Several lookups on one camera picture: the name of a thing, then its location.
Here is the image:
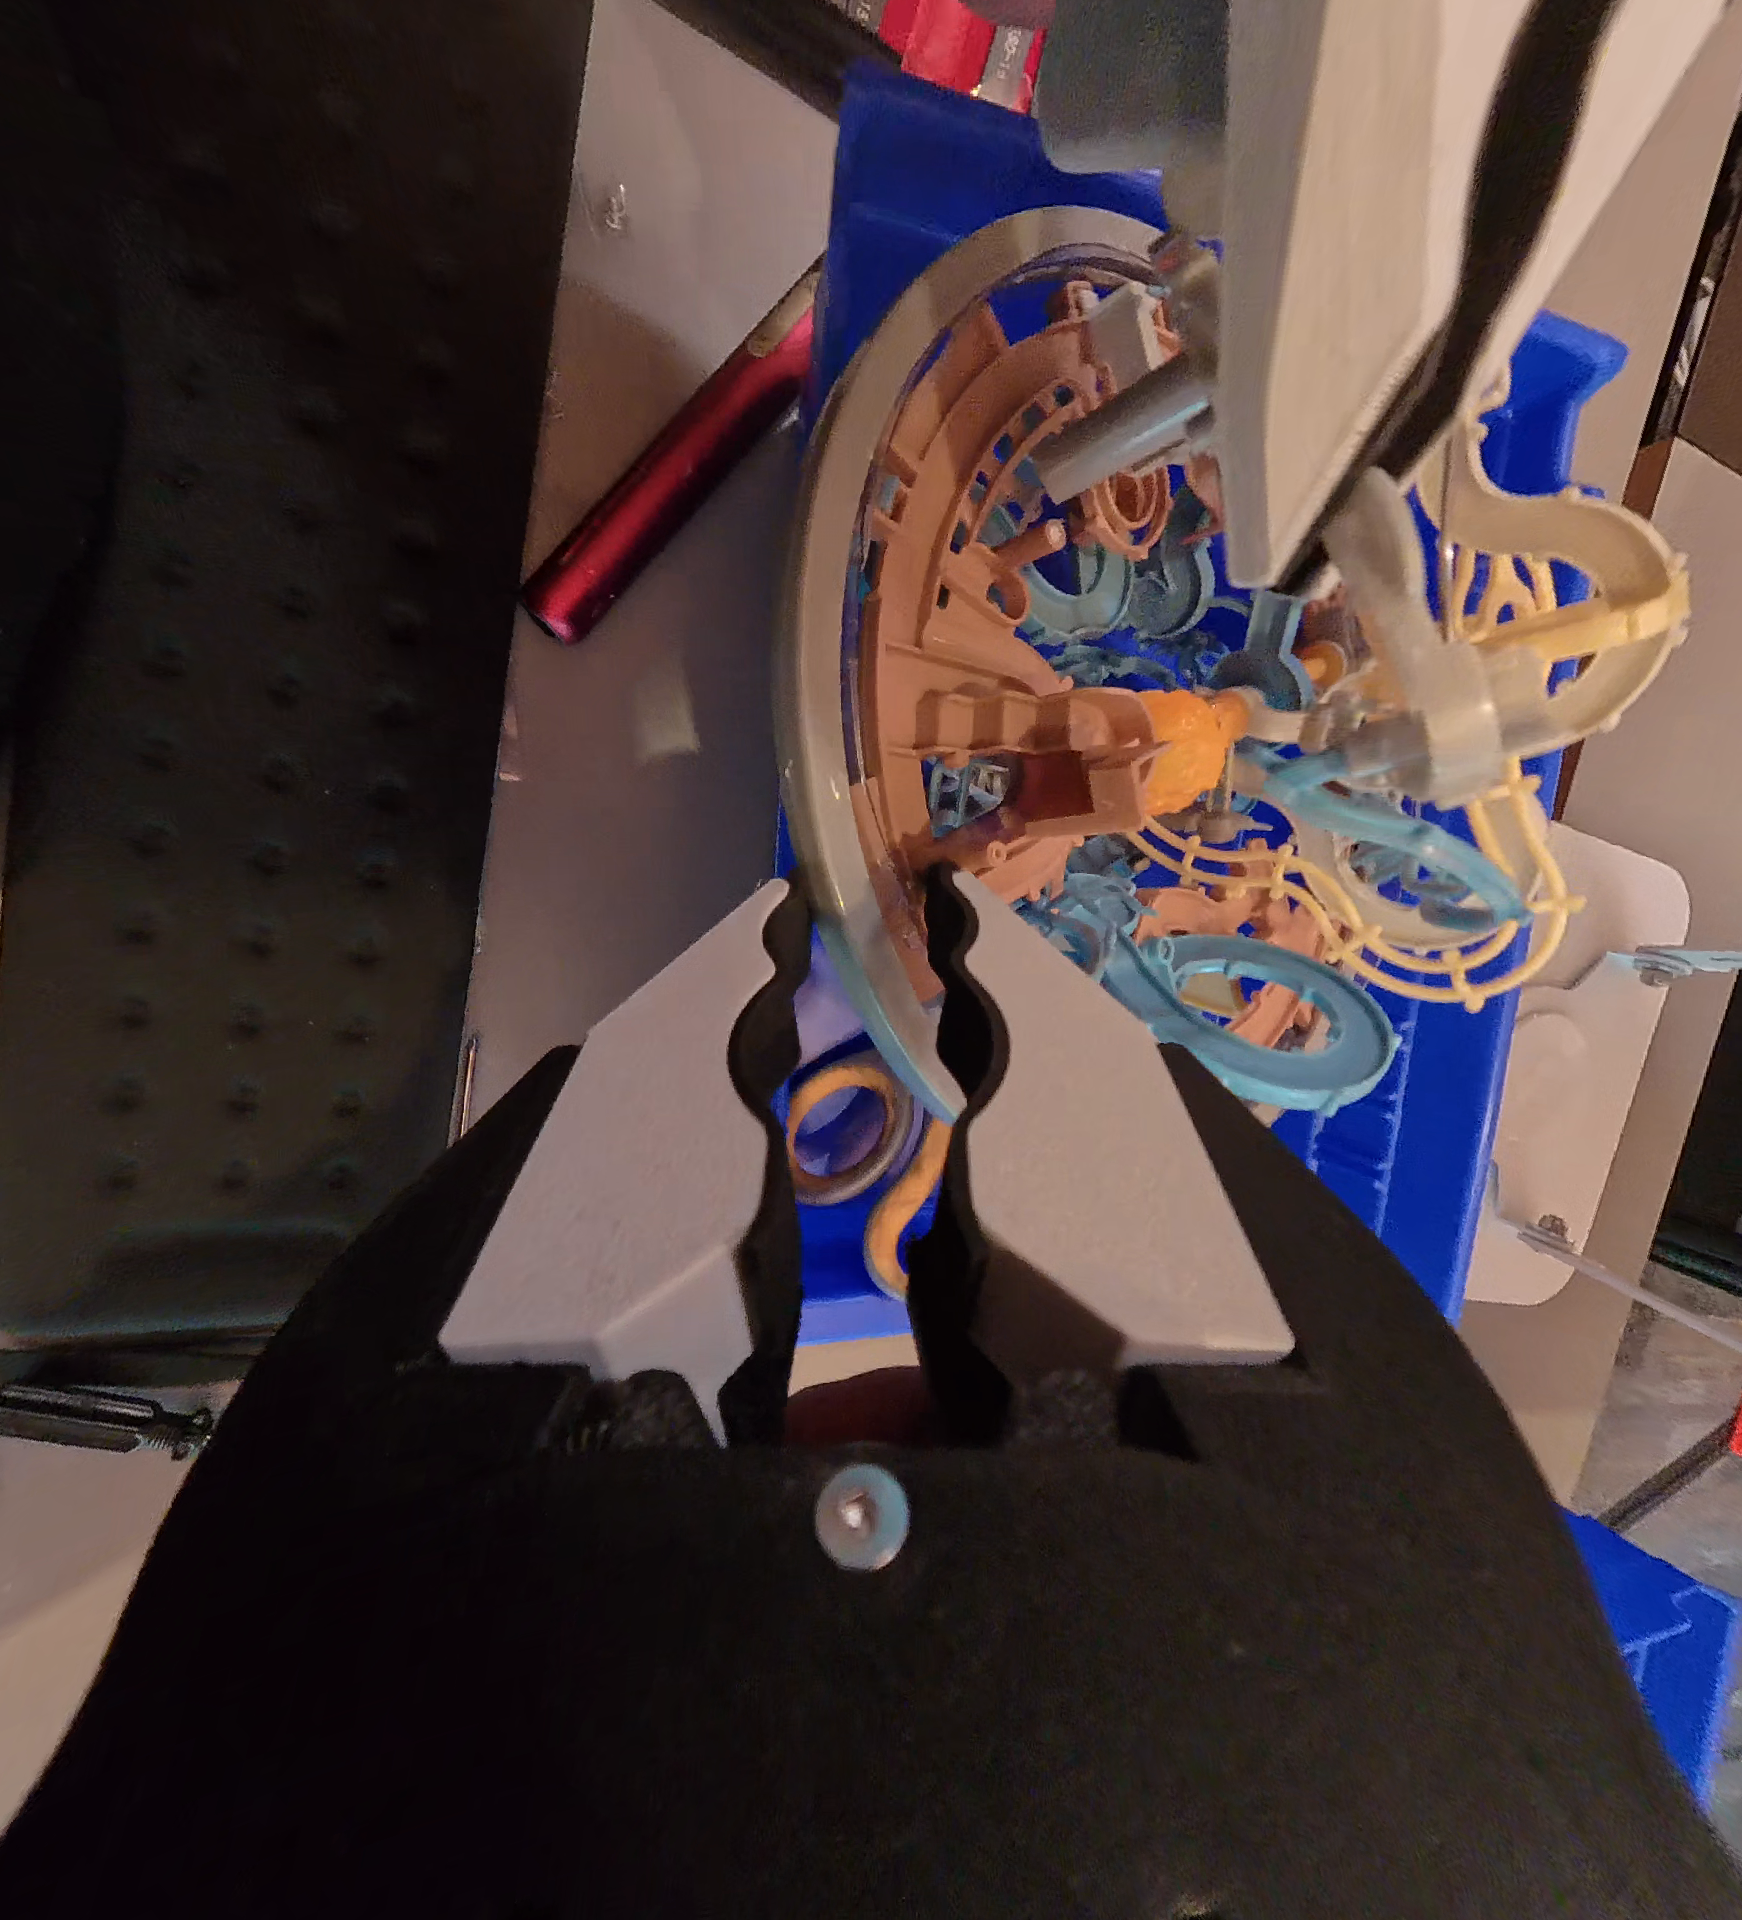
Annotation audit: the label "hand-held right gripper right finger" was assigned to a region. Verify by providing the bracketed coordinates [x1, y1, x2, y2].
[906, 867, 1297, 1444]

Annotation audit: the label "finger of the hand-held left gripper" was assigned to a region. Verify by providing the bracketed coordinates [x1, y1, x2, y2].
[1035, 0, 1543, 588]
[1343, 0, 1742, 503]

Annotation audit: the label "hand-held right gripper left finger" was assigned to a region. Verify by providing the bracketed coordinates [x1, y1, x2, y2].
[438, 878, 817, 1444]

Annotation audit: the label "grey orange handled scissors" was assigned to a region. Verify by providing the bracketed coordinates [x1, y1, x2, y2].
[786, 1048, 960, 1295]

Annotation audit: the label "small blue plastic bin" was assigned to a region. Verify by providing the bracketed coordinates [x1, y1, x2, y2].
[772, 59, 1630, 1343]

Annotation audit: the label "plastic ball maze puzzle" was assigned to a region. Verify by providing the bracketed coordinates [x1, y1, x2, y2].
[779, 205, 1695, 1127]

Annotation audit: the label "red black tool kit case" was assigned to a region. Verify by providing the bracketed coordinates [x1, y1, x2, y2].
[841, 0, 1055, 116]

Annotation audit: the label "black dotted wrist rest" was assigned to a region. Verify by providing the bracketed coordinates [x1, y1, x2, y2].
[0, 0, 592, 1339]

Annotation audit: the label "large blue plastic bin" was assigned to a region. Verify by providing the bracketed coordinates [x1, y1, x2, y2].
[1561, 1507, 1742, 1818]

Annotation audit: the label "red pen screwdriver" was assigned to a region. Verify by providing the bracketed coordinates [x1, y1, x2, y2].
[519, 253, 830, 646]

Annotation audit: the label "black handled screwdriver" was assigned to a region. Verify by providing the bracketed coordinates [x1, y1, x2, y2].
[0, 1381, 212, 1462]

